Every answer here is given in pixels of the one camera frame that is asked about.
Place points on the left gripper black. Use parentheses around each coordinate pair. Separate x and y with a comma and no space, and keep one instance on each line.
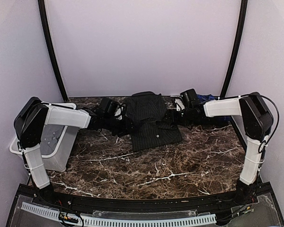
(126,128)

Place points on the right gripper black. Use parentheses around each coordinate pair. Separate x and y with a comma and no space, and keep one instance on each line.
(174,120)

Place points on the black pinstriped long sleeve shirt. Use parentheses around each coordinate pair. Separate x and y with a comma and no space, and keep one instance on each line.
(147,111)

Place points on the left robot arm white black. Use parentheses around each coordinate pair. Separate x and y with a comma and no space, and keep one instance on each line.
(32,156)

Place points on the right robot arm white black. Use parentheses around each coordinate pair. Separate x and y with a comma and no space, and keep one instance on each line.
(258,121)

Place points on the blue plaid folded shirt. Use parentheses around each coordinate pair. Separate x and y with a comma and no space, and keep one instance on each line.
(205,98)

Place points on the grey button shirt in bin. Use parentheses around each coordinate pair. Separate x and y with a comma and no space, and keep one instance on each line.
(50,138)

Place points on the white plastic bin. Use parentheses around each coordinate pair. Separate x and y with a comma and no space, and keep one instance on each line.
(29,125)

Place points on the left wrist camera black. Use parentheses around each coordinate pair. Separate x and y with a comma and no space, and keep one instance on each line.
(110,108)

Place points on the right black frame post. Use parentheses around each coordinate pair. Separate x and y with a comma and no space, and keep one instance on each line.
(236,46)

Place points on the black frame post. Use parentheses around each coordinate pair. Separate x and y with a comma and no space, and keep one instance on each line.
(50,49)
(236,46)

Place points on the white slotted cable duct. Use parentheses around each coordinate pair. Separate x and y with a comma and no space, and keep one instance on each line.
(122,219)

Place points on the black front rail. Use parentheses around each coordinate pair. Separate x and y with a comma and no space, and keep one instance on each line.
(85,204)

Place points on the left black frame post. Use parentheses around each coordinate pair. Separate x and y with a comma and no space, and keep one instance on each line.
(50,49)

